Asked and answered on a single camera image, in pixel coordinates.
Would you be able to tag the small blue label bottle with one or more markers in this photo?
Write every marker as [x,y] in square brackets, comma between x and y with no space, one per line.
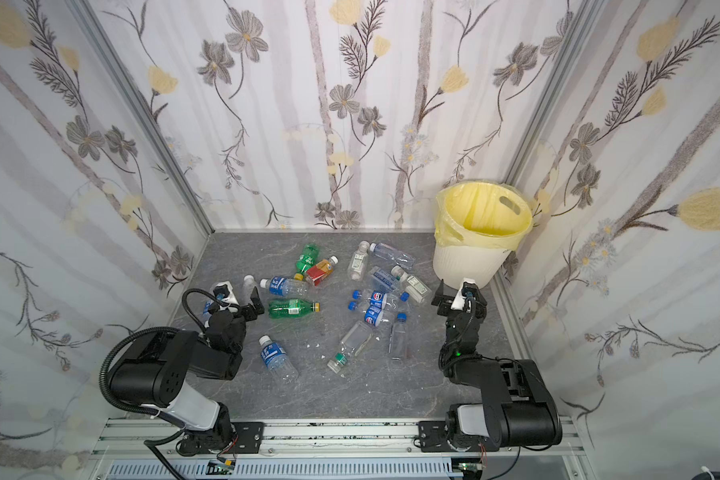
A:
[209,308]

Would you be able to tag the blue label water bottle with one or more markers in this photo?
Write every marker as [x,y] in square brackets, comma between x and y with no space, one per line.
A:
[277,361]

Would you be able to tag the green Sprite bottle lying flat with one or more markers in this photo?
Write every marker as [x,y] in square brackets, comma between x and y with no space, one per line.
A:
[292,308]

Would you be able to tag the red yellow label bottle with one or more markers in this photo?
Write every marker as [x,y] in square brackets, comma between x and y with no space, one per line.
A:
[319,272]

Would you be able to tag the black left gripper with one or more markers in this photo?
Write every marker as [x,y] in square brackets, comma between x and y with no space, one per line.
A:
[240,310]

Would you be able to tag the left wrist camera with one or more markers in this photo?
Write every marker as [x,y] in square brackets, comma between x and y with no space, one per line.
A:
[223,292]

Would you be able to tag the Pepsi label bottle lower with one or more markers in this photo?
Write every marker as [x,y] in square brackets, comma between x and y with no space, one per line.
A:
[373,315]

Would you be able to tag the clear bottle green cap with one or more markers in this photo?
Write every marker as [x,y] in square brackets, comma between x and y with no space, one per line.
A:
[351,345]

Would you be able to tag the blue label bottle white cap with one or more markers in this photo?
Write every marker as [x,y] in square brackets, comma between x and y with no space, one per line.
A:
[284,287]

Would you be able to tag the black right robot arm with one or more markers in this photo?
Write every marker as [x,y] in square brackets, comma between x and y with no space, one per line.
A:
[516,409]

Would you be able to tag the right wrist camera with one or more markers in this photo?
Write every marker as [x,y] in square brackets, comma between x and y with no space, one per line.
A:
[466,293]

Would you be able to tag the white bin with yellow bag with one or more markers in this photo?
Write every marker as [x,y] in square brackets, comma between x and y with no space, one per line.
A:
[477,225]

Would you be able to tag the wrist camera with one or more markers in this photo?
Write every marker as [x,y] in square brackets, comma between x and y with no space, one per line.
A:
[466,293]
[223,292]

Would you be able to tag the blue label clear bottle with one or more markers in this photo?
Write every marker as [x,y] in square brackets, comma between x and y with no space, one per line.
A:
[384,281]

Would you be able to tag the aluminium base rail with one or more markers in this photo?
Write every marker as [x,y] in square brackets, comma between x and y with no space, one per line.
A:
[330,449]

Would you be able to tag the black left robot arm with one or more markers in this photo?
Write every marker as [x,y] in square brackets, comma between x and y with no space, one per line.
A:
[145,373]

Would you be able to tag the clear bottle blue cap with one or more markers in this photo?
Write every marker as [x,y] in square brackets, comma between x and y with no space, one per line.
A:
[398,338]

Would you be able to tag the dark green bottle yellow cap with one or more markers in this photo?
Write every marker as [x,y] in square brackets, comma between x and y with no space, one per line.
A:
[308,257]

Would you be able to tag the clear bottle blue tint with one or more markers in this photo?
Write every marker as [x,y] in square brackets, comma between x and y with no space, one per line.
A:
[392,254]

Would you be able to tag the clear plain bottle white cap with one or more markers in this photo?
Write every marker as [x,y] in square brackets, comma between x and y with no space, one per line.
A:
[249,289]

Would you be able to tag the clear bottle white green label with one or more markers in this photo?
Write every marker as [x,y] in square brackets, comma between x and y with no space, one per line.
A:
[411,284]

